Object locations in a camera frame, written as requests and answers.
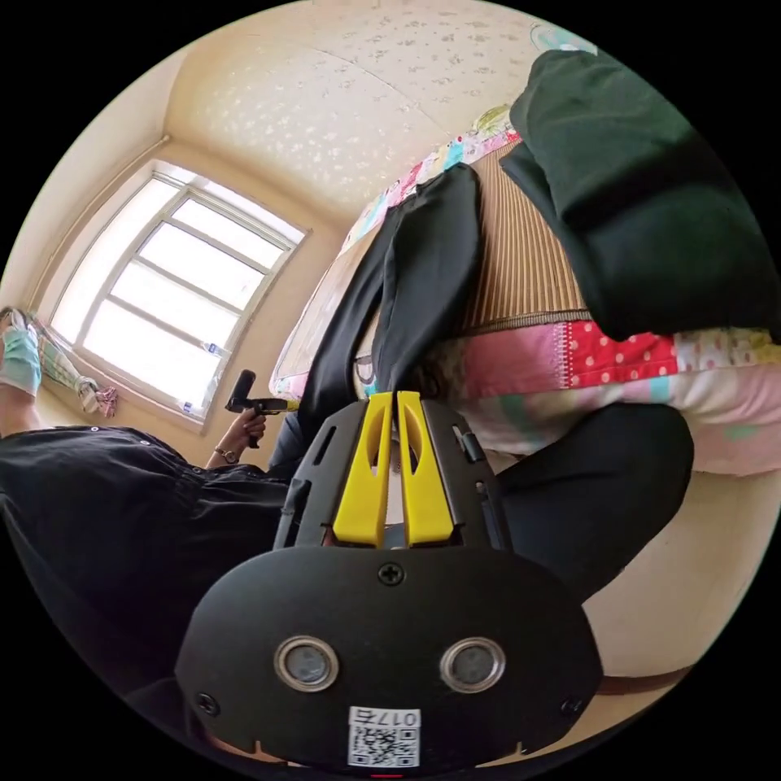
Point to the person's body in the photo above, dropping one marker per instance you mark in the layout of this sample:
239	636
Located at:
91	525

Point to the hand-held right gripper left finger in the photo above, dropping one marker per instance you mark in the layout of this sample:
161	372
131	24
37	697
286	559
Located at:
360	488

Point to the black long sleeve shirt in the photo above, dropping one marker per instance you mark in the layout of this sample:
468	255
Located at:
421	256

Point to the person's left hand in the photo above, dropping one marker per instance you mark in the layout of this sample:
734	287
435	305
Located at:
243	430

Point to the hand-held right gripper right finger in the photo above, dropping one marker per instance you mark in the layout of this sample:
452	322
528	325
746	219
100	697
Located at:
427	488

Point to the person's left forearm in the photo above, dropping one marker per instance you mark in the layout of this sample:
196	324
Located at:
224	456

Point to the checkered curtain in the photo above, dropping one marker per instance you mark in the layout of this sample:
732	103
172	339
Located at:
73	372

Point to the bed with mat and patchwork quilt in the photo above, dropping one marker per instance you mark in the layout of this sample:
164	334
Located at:
525	274

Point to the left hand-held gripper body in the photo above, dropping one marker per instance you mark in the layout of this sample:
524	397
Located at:
259	407

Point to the window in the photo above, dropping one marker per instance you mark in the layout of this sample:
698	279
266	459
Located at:
177	293

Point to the dark green garment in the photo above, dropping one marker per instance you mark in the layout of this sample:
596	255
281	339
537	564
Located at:
640	201

